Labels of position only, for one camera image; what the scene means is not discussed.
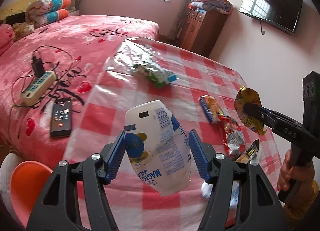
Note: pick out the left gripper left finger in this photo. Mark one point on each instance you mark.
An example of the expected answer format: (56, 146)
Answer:
(113, 156)

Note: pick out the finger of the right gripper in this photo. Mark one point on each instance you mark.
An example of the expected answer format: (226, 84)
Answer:
(254, 111)

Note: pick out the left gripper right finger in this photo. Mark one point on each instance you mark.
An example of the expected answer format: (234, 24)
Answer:
(203, 163)

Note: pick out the yellow foil snack wrapper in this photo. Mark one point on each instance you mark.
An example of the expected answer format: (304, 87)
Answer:
(248, 95)

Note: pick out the white blue plastic pouch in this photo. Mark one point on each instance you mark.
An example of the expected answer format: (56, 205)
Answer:
(157, 147)

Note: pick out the green white snack bag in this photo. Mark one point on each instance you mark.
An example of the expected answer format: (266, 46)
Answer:
(155, 73)

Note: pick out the orange trash bucket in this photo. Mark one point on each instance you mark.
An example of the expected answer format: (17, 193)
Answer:
(26, 183)

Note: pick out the person's right hand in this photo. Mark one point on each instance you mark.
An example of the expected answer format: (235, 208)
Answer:
(287, 172)

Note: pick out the red silver snack wrapper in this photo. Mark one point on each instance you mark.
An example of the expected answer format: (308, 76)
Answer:
(233, 137)

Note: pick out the white blue crumpled wrapper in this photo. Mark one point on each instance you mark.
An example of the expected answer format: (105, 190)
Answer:
(228, 194)

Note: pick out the orange blue snack wrapper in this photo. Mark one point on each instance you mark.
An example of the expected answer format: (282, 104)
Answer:
(211, 108)

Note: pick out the black yellow small wrapper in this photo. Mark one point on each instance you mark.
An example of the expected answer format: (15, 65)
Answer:
(250, 153)

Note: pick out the red checkered tablecloth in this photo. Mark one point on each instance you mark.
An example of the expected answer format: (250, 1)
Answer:
(119, 87)

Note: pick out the black smartphone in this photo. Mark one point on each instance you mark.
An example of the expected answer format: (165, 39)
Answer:
(61, 120)

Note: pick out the brown wooden cabinet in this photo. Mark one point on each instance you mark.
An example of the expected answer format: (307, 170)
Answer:
(200, 31)

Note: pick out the cream power strip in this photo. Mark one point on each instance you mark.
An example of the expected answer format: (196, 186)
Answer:
(37, 88)

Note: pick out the white stool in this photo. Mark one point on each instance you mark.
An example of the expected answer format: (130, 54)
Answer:
(9, 164)

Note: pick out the pink bed blanket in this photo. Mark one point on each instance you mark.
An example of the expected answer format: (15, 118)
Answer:
(75, 48)

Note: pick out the folded blanket on cabinet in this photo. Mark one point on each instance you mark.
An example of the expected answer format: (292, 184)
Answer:
(222, 6)

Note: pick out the brown floral pillow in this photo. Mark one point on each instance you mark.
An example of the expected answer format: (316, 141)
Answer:
(22, 30)

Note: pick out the folded pink love blanket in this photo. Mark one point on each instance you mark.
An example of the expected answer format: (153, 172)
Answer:
(6, 38)

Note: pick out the rolled colourful quilt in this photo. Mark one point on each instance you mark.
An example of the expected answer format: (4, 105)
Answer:
(44, 12)

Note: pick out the yellow headboard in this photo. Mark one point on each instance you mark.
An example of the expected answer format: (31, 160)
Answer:
(14, 8)

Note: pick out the wall mounted black television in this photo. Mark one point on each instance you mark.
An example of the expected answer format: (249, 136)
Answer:
(282, 14)

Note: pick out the black charger with cable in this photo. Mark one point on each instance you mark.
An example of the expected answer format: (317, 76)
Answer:
(38, 65)

